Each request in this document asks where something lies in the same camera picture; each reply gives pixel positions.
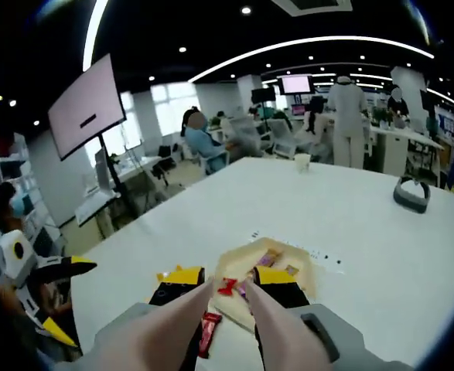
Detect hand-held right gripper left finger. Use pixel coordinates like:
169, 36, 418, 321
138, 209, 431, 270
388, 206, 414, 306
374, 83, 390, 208
52, 266, 206, 371

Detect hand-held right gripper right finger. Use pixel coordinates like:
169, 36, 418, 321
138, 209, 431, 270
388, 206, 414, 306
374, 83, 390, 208
254, 265, 415, 371

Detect yellow snack bag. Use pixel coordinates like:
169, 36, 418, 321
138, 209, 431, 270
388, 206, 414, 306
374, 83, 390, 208
155, 264, 185, 283

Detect brown snack packet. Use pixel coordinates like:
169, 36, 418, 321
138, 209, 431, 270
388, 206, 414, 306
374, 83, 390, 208
258, 250, 284, 267

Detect beige food tongs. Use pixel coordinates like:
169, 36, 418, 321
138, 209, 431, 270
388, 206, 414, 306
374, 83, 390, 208
77, 276, 334, 371

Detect red snack bar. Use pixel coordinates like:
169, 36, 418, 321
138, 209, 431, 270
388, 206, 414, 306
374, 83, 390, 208
198, 311, 223, 359

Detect small red snack packet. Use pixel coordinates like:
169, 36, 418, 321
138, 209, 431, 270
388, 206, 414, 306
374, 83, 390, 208
217, 277, 237, 297

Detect cream hexagonal container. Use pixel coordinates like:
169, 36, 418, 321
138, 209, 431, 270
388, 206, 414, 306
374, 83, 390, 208
210, 236, 319, 335

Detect white office desk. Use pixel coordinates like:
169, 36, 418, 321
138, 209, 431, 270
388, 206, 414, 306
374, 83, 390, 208
73, 189, 121, 240

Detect white storage shelf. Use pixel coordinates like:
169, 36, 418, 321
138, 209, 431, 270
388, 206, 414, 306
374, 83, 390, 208
0, 133, 57, 248

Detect dark desktop monitor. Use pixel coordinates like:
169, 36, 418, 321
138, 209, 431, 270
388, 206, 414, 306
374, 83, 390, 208
94, 148, 114, 194

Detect black display stand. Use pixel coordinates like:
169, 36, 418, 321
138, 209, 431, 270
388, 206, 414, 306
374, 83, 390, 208
97, 133, 141, 221

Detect white paper cup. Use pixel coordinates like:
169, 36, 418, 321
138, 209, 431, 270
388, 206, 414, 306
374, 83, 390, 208
294, 153, 312, 174

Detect grey headset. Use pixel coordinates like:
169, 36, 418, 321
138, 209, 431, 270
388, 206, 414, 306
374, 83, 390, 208
392, 176, 432, 214

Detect white mesh office chair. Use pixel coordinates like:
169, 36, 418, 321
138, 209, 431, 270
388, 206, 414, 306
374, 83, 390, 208
268, 118, 305, 158
230, 115, 270, 150

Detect large display screen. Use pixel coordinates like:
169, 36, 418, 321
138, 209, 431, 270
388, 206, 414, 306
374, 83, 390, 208
47, 53, 128, 162

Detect long white table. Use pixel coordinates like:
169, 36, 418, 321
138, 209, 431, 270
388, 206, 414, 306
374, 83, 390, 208
367, 125, 446, 182

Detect green potted plant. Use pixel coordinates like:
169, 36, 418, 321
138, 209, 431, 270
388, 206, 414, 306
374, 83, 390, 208
372, 107, 393, 127

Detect black monitor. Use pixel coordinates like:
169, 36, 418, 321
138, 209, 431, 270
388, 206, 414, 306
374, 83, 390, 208
251, 87, 277, 104

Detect small display screen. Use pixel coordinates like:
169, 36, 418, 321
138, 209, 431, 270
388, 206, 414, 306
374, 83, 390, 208
278, 73, 315, 96

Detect long ceiling light strip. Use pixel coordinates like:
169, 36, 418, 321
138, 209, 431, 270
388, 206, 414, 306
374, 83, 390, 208
81, 0, 111, 73

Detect curved ceiling light strip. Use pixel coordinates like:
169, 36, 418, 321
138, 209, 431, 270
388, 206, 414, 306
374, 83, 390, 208
189, 36, 436, 83

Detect ceiling air vent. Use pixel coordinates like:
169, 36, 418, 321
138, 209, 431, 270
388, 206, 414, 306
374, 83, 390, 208
271, 0, 353, 17

